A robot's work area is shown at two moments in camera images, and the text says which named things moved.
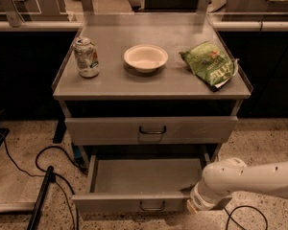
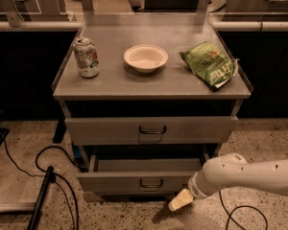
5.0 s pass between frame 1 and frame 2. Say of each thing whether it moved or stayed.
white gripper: moved
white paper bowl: stayed
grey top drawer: stayed
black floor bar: stayed
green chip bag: stayed
